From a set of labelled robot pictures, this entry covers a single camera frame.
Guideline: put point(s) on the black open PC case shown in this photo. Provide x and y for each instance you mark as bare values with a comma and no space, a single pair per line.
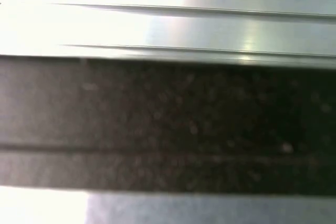
168,129

